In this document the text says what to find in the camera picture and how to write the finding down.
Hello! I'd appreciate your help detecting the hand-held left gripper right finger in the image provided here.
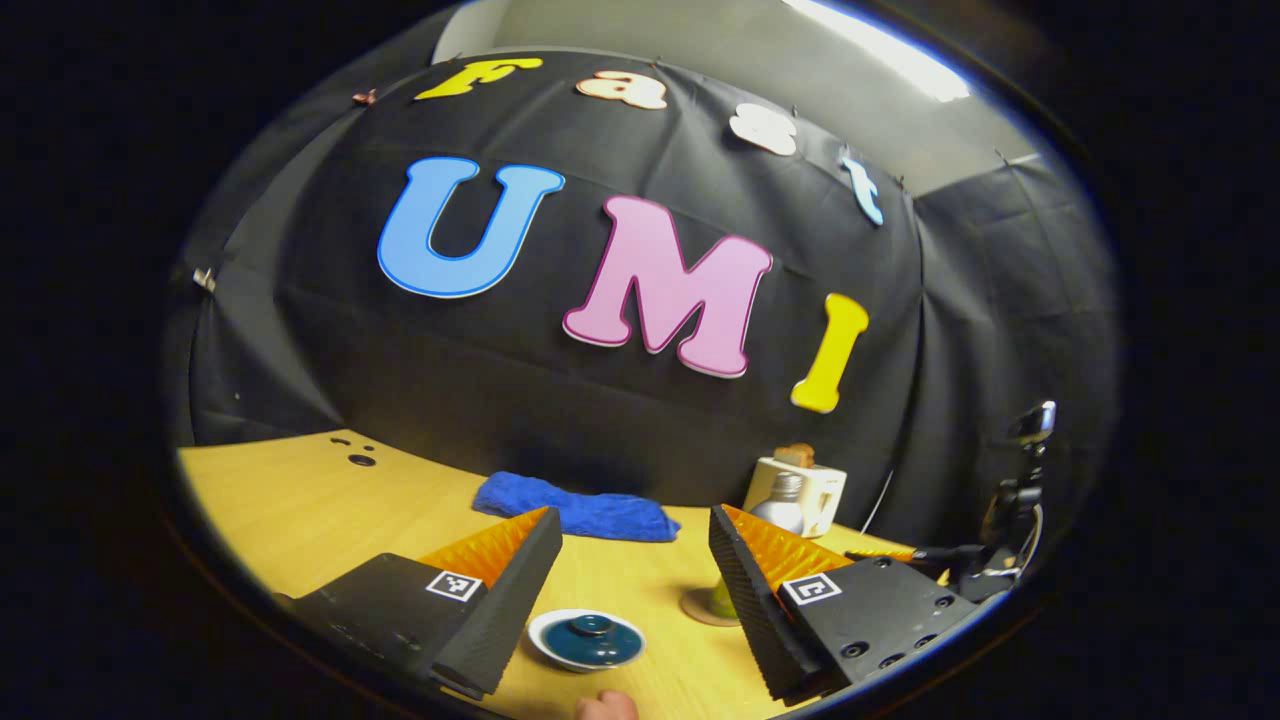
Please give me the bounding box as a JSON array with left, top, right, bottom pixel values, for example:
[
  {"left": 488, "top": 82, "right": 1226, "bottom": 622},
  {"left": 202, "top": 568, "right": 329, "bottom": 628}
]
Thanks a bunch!
[{"left": 708, "top": 503, "right": 986, "bottom": 706}]

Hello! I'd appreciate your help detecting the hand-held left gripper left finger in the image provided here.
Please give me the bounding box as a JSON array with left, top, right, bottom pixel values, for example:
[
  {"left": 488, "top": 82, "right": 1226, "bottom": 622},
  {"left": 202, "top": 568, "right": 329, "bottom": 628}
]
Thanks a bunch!
[{"left": 290, "top": 506, "right": 564, "bottom": 701}]

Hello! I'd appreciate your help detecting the round brown coaster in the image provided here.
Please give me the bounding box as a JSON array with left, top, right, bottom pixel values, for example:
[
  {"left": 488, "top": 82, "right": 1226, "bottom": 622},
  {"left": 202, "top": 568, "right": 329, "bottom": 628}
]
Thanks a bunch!
[{"left": 680, "top": 585, "right": 743, "bottom": 628}]

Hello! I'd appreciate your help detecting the white teacup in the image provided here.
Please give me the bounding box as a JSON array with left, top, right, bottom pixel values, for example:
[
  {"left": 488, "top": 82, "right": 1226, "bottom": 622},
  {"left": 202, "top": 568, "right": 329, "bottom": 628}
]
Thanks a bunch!
[{"left": 527, "top": 608, "right": 647, "bottom": 673}]

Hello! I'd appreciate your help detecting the dark teal teacup lid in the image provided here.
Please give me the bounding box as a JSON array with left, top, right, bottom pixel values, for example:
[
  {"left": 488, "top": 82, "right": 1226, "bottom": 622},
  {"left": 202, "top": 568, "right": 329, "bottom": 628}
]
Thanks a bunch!
[{"left": 543, "top": 615, "right": 643, "bottom": 668}]

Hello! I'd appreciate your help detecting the silver water bottle green label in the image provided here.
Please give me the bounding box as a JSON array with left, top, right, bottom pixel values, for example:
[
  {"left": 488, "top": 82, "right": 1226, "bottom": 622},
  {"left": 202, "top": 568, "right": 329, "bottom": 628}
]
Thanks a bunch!
[{"left": 710, "top": 472, "right": 807, "bottom": 619}]

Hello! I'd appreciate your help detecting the white toaster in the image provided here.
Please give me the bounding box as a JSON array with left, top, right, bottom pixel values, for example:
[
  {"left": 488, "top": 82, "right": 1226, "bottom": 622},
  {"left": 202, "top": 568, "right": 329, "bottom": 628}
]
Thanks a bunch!
[{"left": 743, "top": 455, "right": 848, "bottom": 539}]

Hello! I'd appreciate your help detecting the blue towel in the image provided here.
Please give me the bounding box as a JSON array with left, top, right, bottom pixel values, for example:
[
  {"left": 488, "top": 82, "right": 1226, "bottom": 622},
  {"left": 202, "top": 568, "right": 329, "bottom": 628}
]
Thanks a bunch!
[{"left": 472, "top": 472, "right": 683, "bottom": 544}]

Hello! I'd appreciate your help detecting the black backdrop cloth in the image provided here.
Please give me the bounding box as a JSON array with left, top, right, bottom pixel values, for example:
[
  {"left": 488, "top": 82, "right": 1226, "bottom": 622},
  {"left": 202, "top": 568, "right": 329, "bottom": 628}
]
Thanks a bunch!
[{"left": 165, "top": 45, "right": 1121, "bottom": 551}]

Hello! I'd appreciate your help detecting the white toaster cable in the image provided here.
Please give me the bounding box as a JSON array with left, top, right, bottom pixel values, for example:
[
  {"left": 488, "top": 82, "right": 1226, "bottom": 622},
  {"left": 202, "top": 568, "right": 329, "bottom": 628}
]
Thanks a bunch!
[{"left": 862, "top": 468, "right": 894, "bottom": 533}]

